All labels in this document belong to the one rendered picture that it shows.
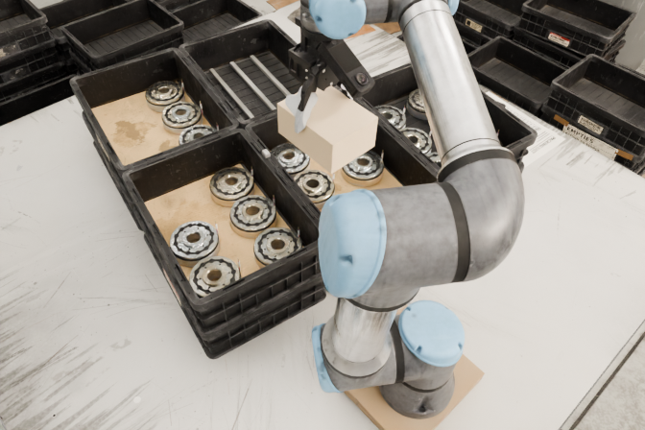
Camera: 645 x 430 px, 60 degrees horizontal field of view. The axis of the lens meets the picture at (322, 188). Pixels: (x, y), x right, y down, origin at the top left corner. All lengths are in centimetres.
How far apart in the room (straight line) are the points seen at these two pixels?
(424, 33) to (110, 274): 94
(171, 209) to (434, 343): 67
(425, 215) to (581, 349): 83
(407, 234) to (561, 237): 99
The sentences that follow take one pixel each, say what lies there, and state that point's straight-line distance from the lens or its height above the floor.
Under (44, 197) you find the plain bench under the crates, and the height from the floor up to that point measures 70.
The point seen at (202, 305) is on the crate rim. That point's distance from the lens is 104.
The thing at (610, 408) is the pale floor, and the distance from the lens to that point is 218.
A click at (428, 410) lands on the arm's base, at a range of 115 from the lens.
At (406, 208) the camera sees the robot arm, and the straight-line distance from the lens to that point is 59.
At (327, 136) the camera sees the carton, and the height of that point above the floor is 112.
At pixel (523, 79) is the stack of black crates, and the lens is 262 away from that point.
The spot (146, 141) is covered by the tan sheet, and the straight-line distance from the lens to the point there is 150.
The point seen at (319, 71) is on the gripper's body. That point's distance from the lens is 101.
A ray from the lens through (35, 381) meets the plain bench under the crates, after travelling 133.
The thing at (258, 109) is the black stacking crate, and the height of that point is 83.
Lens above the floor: 181
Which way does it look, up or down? 47 degrees down
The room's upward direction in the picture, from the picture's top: 2 degrees clockwise
